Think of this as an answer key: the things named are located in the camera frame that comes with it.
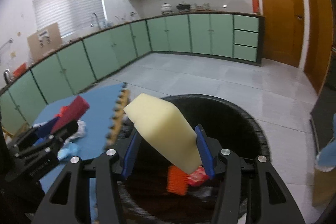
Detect red paper cup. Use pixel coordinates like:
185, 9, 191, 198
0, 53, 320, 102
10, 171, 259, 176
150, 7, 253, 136
187, 166, 210, 187

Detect white cooking pot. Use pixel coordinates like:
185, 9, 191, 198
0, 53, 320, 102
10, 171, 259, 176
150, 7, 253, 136
161, 3, 173, 15

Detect blue glove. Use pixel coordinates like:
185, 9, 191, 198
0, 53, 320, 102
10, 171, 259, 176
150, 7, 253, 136
315, 114, 336, 172

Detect red thermos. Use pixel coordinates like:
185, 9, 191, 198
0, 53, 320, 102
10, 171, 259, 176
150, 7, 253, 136
252, 0, 261, 15

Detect red plastic bag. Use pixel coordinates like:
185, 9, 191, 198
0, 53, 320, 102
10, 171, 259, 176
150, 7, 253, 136
54, 106, 68, 117

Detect red basin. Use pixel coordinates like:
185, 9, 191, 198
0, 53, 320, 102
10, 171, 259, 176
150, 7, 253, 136
13, 63, 27, 78

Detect orange foam net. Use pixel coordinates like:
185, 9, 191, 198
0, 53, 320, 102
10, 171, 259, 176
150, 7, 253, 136
167, 165, 188, 196

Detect towel rail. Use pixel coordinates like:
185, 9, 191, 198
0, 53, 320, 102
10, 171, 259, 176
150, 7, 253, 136
0, 39, 13, 51

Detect yellow sponge block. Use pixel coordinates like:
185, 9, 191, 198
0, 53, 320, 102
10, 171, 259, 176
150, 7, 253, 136
123, 93, 202, 174

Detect white plastic bag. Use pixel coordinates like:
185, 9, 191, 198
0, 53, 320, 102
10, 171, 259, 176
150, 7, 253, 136
65, 120, 86, 143

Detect black wok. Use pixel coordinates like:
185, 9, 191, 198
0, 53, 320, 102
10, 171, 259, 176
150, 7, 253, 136
176, 2, 191, 12

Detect light blue milk carton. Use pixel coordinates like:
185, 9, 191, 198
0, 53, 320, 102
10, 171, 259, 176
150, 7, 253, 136
58, 142, 79, 161

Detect black bagged trash bin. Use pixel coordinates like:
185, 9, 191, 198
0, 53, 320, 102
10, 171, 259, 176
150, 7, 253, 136
118, 94, 270, 223

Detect steel kettle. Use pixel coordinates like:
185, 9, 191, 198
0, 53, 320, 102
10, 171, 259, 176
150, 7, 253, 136
3, 69, 14, 85

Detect green lower kitchen cabinets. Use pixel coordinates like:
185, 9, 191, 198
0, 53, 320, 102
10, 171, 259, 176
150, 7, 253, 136
1, 12, 265, 134

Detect sink faucet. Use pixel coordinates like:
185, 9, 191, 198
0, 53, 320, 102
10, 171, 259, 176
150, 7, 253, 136
91, 12, 100, 29

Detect blue table mat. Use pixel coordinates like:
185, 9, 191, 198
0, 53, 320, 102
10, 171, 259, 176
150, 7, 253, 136
32, 82, 132, 224

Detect wooden door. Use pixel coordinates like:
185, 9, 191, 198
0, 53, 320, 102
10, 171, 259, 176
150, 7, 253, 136
303, 0, 334, 93
262, 0, 304, 67

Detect window blinds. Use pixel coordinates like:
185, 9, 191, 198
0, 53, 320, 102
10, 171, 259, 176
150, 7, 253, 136
32, 0, 107, 38

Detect brown water purifier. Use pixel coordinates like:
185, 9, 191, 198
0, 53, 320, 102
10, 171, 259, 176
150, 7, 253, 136
27, 23, 63, 61

